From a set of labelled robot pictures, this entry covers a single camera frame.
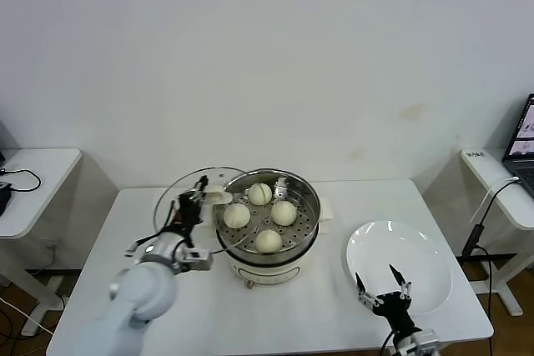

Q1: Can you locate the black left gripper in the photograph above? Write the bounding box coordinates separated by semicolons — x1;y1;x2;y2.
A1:
164;175;209;243

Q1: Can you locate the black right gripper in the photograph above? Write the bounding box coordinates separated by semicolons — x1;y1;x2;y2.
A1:
354;263;422;336

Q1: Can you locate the glass lid with cream handle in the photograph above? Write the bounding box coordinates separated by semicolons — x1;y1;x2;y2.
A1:
153;165;268;256

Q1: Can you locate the white steamed baozi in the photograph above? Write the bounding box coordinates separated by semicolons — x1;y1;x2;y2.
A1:
249;183;275;207
254;228;283;255
270;200;299;227
223;203;251;230

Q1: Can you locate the perforated steel steamer basket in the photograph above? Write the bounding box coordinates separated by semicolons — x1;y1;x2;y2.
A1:
212;168;322;258

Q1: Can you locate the white round plate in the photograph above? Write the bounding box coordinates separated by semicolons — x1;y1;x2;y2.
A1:
345;219;454;316

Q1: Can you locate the cream electric cooker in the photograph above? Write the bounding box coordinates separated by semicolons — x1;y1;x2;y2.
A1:
200;197;337;291

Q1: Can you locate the white side table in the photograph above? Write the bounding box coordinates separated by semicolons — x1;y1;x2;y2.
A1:
0;148;83;338
454;148;534;318

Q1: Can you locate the open dark grey laptop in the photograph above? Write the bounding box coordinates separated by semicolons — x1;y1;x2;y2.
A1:
501;94;534;198

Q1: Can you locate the black power adapter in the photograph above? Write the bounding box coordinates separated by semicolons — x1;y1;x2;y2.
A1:
0;183;16;218

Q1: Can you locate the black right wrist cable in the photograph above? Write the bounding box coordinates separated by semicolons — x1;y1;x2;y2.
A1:
379;328;397;356

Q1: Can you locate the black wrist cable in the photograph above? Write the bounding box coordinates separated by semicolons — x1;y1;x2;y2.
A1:
124;201;184;257
379;328;397;356

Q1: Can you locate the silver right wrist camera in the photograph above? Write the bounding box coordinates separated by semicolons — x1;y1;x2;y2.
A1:
406;328;441;353

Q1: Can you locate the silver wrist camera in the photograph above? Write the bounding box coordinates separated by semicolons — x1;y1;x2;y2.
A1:
174;247;214;273
406;328;441;353

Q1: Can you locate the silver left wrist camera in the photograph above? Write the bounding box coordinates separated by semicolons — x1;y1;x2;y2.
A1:
174;247;214;273

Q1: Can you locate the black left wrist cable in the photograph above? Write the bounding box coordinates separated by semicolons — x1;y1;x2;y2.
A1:
124;201;184;257

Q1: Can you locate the black cable with inline adapter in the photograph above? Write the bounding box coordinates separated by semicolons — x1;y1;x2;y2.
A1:
461;180;521;307

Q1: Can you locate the flat white cable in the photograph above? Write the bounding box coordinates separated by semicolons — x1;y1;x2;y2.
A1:
469;178;521;226

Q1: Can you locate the thin black looped cable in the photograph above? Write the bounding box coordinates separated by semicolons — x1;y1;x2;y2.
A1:
0;168;43;194

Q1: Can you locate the white floor cable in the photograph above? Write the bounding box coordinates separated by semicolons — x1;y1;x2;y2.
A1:
0;296;55;336

